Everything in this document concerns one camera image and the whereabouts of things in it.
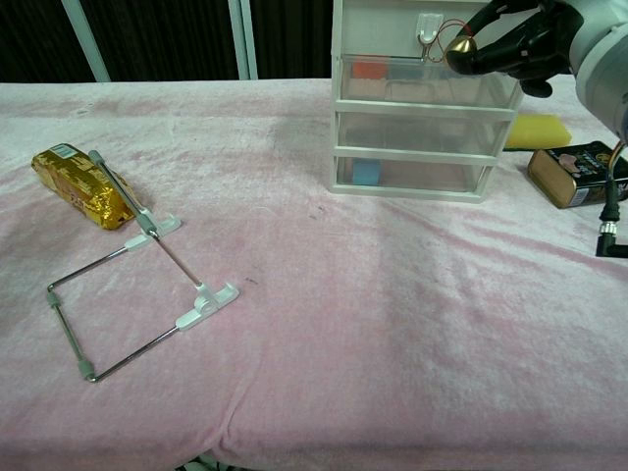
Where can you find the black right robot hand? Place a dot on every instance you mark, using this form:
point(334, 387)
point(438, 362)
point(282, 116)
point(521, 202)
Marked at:
point(520, 49)

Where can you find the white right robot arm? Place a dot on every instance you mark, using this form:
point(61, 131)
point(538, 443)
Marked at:
point(601, 59)

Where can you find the clear plastic adhesive hook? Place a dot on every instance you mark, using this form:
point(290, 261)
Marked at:
point(427, 30)

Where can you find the white plastic drawer cabinet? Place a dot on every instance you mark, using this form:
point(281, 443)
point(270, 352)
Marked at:
point(417, 122)

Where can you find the orange block in drawer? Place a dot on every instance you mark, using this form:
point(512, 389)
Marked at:
point(369, 70)

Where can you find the blue block in drawer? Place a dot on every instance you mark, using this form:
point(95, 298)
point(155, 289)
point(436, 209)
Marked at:
point(367, 172)

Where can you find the yellow sponge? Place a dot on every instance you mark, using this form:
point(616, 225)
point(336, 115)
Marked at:
point(539, 131)

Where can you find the gold and black tin can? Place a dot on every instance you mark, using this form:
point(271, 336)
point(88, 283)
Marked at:
point(574, 174)

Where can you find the pink velvet tablecloth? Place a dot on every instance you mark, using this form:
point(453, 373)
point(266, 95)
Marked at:
point(314, 294)

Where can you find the gold foil snack package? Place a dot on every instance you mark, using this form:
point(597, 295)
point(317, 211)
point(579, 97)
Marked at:
point(81, 184)

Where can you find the white metal frame post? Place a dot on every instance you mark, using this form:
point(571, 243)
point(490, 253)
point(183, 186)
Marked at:
point(86, 39)
point(244, 39)

